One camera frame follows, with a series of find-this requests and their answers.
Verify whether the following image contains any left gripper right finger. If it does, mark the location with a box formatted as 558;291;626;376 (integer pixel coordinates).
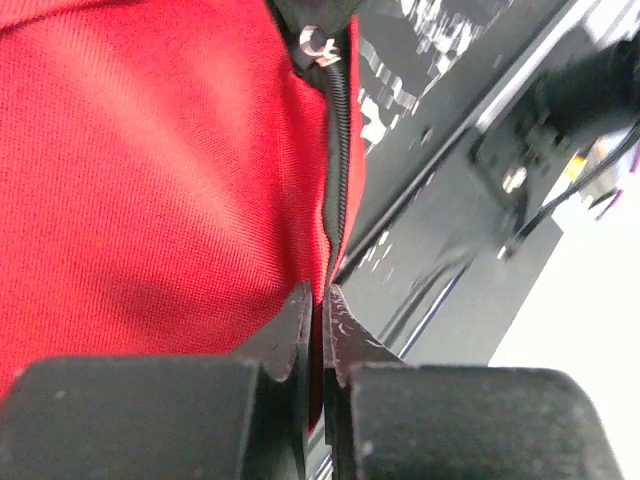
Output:
323;287;622;479

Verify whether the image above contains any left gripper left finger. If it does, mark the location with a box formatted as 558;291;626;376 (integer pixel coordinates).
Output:
1;283;313;479

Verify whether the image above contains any red student backpack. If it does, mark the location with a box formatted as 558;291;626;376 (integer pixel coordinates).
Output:
0;0;369;436

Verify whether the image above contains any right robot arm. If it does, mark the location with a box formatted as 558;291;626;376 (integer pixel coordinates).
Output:
534;37;639;145

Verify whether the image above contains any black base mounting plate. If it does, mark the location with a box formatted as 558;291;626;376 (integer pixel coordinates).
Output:
299;0;640;480

